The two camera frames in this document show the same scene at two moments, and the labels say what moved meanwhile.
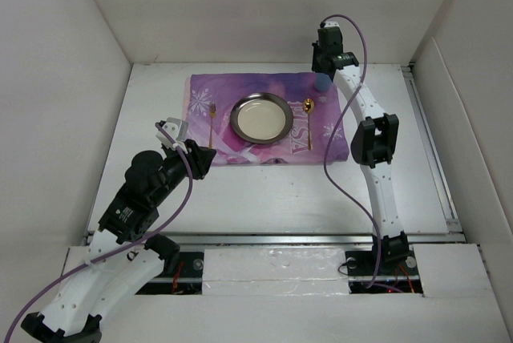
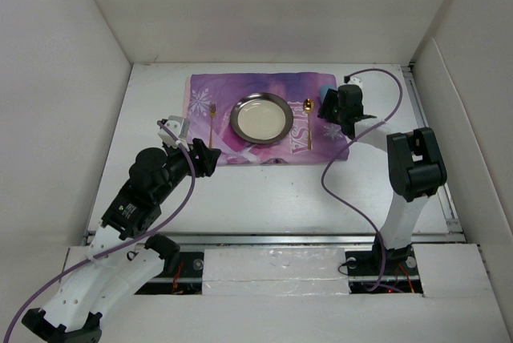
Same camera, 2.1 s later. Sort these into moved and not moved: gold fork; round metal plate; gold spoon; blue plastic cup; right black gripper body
Moved: right black gripper body; blue plastic cup
Not moved: round metal plate; gold spoon; gold fork
